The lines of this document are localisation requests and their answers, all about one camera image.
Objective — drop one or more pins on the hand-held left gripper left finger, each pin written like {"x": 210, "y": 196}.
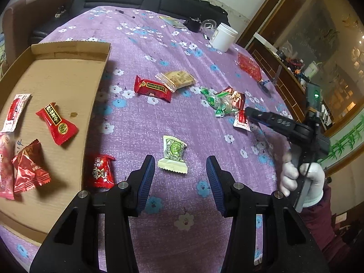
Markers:
{"x": 147, "y": 173}

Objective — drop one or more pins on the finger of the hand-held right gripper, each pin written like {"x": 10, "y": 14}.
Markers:
{"x": 270, "y": 119}

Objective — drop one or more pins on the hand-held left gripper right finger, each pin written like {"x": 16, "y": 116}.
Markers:
{"x": 213, "y": 176}

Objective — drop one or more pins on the small white red snack packet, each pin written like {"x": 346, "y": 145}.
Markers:
{"x": 241, "y": 121}

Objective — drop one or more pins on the green white candy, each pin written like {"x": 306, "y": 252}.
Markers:
{"x": 172, "y": 152}

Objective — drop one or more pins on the red gold snack packet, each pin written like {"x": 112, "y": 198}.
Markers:
{"x": 236, "y": 96}

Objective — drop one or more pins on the green clear candy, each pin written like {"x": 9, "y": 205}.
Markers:
{"x": 224, "y": 105}

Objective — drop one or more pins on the red cartoon snack packet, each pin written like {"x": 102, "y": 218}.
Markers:
{"x": 99, "y": 172}

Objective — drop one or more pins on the dark green candy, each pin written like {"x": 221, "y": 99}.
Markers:
{"x": 210, "y": 99}

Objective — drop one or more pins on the beige cracker packet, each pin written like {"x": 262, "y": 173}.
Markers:
{"x": 179, "y": 79}

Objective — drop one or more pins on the cardboard box tray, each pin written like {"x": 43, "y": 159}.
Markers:
{"x": 57, "y": 76}

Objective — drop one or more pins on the person's right forearm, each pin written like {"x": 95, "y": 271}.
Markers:
{"x": 321, "y": 227}

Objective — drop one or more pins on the person's right hand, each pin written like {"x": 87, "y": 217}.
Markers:
{"x": 314, "y": 182}

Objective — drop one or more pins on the red transparent bag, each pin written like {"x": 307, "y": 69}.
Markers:
{"x": 248, "y": 65}

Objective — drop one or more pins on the white plastic jar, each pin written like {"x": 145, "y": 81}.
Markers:
{"x": 223, "y": 37}

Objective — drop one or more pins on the wooden glass display cabinet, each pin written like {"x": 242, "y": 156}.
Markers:
{"x": 284, "y": 20}

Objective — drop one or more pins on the red candy with gold seal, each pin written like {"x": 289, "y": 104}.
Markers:
{"x": 58, "y": 125}

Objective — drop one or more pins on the dark red foil snack packet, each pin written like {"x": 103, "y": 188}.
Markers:
{"x": 28, "y": 170}

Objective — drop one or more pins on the purple floral tablecloth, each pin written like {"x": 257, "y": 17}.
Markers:
{"x": 170, "y": 48}

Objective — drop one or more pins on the small black device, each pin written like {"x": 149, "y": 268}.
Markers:
{"x": 193, "y": 23}

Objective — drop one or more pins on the yellow green flat packet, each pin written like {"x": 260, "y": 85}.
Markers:
{"x": 173, "y": 22}

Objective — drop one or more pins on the pink snack packet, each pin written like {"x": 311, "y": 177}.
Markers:
{"x": 5, "y": 165}

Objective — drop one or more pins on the long white red snack packet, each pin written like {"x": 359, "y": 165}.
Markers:
{"x": 15, "y": 111}

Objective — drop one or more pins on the black pen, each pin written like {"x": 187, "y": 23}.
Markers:
{"x": 120, "y": 12}

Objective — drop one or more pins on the brown upholstered chair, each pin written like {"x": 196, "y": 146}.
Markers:
{"x": 28, "y": 14}

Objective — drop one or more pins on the green bamboo wall sticker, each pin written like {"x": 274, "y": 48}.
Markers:
{"x": 347, "y": 142}

